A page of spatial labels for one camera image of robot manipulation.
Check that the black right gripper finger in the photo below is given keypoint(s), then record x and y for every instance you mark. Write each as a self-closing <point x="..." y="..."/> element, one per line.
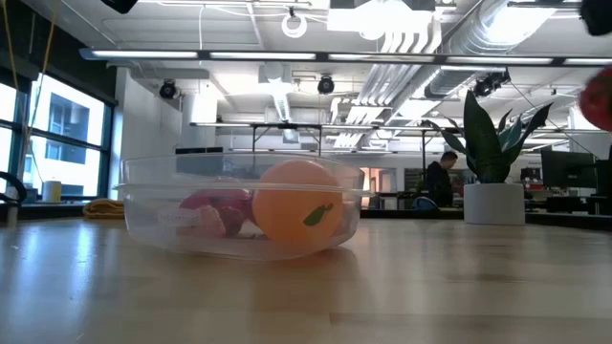
<point x="600" y="16"/>

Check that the orange toy fruit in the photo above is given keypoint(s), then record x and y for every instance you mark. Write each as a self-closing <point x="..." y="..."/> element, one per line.
<point x="287" y="210"/>

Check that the red dragon fruit toy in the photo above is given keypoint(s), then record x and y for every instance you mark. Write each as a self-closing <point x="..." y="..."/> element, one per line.
<point x="220" y="197"/>

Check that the pale pink lumpy toy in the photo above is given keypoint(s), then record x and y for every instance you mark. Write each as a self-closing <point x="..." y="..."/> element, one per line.
<point x="210" y="222"/>

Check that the clear plastic tupperware container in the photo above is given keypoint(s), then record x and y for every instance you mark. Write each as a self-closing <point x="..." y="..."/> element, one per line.
<point x="143" y="200"/>

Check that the black ceiling spotlight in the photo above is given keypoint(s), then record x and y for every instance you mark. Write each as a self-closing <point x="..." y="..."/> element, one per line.
<point x="483" y="87"/>
<point x="167" y="89"/>
<point x="326" y="84"/>

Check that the black computer monitor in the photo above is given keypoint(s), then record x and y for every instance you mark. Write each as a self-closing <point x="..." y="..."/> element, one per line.
<point x="566" y="169"/>

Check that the green leafy plant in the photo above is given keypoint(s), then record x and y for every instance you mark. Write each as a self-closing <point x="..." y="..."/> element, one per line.
<point x="480" y="143"/>

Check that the white plant pot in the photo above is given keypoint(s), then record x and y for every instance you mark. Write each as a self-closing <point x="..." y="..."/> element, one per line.
<point x="492" y="205"/>

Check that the person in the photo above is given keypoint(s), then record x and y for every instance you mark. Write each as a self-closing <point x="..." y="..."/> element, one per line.
<point x="440" y="184"/>

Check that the blue round object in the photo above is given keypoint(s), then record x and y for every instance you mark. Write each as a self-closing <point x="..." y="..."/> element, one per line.
<point x="424" y="204"/>

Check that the long ceiling light bar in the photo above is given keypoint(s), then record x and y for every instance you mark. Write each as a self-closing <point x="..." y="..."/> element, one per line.
<point x="143" y="53"/>

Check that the yellow folded cloth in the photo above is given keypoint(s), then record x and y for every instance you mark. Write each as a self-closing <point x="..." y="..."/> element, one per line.
<point x="102" y="209"/>

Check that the white cup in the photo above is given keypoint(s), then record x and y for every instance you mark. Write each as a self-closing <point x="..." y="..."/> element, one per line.
<point x="51" y="191"/>

